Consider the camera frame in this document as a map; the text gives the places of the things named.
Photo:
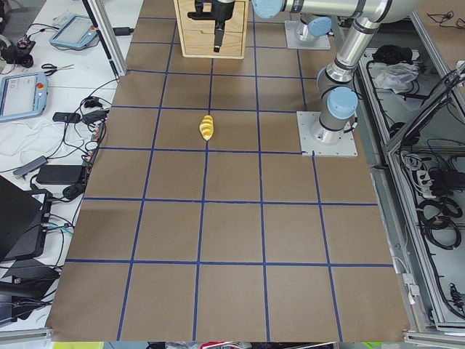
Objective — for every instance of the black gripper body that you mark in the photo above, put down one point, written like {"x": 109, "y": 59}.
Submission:
{"x": 221, "y": 11}

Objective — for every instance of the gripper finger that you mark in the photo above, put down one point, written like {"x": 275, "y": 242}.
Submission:
{"x": 219, "y": 32}

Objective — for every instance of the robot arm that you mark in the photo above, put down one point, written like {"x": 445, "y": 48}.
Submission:
{"x": 367, "y": 17}
{"x": 312, "y": 27}

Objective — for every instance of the wooden drawer cabinet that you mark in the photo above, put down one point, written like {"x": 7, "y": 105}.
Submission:
{"x": 237, "y": 24}

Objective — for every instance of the toy bread roll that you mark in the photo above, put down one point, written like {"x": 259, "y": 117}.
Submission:
{"x": 206, "y": 127}

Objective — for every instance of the far teach pendant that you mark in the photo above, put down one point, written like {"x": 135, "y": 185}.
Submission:
{"x": 76, "y": 33}

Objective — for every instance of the teach pendant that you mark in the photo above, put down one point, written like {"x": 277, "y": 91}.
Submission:
{"x": 76, "y": 33}
{"x": 23, "y": 96}

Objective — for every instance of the black small phone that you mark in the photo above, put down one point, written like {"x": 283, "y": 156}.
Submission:
{"x": 67, "y": 117}

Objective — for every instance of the white crumpled cloth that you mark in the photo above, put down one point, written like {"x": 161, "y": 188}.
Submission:
{"x": 396, "y": 77}

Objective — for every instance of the near teach pendant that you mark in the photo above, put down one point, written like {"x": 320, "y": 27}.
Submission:
{"x": 23, "y": 96}

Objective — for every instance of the black power adapter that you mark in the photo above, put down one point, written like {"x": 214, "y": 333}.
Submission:
{"x": 59, "y": 174}

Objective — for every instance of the black laptop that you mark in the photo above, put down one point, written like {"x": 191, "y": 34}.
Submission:
{"x": 24, "y": 214}

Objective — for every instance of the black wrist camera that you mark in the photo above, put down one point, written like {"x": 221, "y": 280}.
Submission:
{"x": 199, "y": 13}

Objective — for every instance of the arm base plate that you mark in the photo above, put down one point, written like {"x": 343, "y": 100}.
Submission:
{"x": 292, "y": 41}
{"x": 315, "y": 140}

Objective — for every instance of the aluminium frame post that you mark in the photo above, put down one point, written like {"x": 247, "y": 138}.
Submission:
{"x": 101, "y": 22}

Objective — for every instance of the black handled scissors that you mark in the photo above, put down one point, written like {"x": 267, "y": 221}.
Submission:
{"x": 50, "y": 69}

